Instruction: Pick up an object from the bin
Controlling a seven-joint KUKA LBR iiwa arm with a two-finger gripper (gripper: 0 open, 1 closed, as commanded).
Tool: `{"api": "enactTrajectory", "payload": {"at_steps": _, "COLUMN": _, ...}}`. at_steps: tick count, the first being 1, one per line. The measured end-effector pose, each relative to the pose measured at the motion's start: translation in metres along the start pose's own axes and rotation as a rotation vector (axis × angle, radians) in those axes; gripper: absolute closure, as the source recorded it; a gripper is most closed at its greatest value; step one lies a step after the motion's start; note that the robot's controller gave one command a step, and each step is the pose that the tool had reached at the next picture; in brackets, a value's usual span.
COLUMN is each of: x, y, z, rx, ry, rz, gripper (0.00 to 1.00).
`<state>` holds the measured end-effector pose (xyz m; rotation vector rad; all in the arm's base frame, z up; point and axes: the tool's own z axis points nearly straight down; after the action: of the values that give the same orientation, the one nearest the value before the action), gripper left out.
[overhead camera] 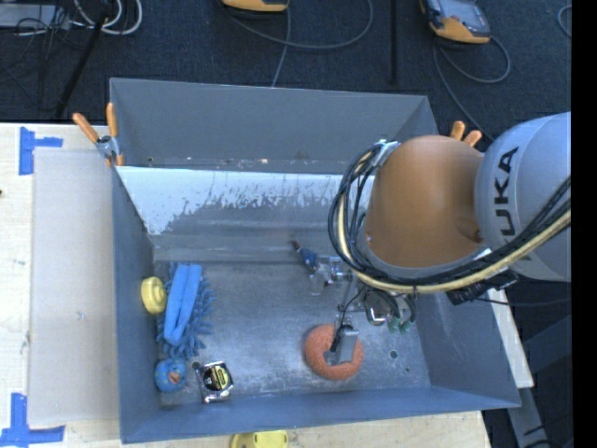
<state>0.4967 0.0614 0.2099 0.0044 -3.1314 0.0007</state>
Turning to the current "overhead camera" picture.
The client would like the yellow ring toy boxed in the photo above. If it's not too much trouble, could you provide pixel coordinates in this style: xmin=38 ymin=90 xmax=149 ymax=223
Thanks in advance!
xmin=140 ymin=276 xmax=169 ymax=315

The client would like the blue ball toy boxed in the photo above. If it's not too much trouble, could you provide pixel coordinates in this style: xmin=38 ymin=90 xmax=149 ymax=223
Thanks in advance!
xmin=153 ymin=357 xmax=189 ymax=395

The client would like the black and yellow tape measure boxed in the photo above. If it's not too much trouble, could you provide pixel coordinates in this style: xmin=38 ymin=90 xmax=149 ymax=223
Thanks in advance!
xmin=193 ymin=360 xmax=235 ymax=405

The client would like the pale flat board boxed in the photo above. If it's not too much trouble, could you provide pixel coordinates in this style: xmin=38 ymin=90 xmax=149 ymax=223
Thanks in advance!
xmin=26 ymin=148 xmax=123 ymax=431

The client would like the small blue and red tool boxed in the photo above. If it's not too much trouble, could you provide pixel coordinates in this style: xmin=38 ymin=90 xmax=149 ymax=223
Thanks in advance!
xmin=290 ymin=239 xmax=321 ymax=271

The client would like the black cylinder on white bracket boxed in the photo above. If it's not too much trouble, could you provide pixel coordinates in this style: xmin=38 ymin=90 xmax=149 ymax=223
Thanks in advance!
xmin=445 ymin=273 xmax=518 ymax=306

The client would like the orange ring sponge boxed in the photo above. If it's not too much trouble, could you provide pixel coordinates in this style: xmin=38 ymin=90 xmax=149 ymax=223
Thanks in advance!
xmin=302 ymin=323 xmax=366 ymax=383

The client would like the blue fringed duster cloth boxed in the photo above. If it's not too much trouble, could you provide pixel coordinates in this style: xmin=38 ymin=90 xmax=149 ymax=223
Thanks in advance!
xmin=155 ymin=261 xmax=217 ymax=361

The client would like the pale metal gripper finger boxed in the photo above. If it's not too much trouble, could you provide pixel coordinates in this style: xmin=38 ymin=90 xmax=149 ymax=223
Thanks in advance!
xmin=309 ymin=256 xmax=347 ymax=297
xmin=323 ymin=325 xmax=361 ymax=366

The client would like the grey metal bin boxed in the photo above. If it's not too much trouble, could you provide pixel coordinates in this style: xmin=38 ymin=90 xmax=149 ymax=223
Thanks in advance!
xmin=107 ymin=77 xmax=522 ymax=445

